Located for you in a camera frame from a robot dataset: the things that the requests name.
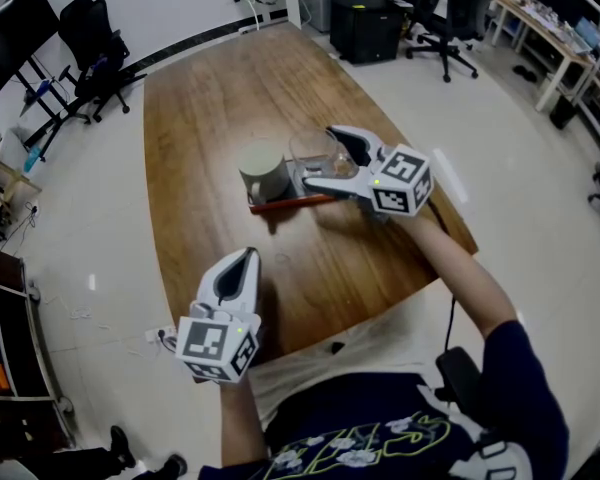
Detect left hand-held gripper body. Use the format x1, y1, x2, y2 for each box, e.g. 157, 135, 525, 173
174, 297, 263, 384

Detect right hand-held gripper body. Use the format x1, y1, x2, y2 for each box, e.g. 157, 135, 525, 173
352, 143, 434, 222

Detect clear glass mug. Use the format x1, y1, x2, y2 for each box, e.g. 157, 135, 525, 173
288, 128, 360, 182

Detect grey ceramic mug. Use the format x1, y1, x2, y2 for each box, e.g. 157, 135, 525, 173
237, 139, 292, 204

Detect person's left forearm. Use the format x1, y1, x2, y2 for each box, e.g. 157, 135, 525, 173
218, 377, 272, 469

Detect person's right forearm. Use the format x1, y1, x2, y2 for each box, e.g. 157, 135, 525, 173
397, 212, 519, 342

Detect white power strip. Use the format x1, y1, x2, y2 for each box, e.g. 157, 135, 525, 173
144, 325, 179, 354

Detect orange tray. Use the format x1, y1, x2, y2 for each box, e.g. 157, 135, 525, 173
247, 157, 342, 215

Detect person's beige trousers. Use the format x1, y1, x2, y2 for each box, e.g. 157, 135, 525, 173
247, 311, 432, 432

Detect black cabinet box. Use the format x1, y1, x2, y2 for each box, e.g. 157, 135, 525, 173
329, 0, 402, 66

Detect black shoe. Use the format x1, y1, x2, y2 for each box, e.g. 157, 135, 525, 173
108, 425, 137, 469
157, 453, 189, 479

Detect person's navy and white shirt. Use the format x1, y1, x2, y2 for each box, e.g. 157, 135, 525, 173
199, 320, 571, 480

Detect black waste bin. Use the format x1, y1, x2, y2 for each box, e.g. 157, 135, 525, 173
549, 95, 579, 131

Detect wooden workbench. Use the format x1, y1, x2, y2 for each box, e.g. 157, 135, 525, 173
489, 0, 597, 114

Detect dark open shelf unit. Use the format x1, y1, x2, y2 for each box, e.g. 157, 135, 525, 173
0, 242, 77, 457

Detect black chair armrest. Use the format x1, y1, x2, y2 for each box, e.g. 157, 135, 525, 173
434, 346, 486, 415

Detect black television stand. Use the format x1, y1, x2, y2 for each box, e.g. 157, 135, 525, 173
9, 52, 94, 162

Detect black television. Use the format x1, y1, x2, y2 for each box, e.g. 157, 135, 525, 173
0, 0, 62, 110

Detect black cable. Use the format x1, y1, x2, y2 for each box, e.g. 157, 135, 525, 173
428, 200, 458, 355

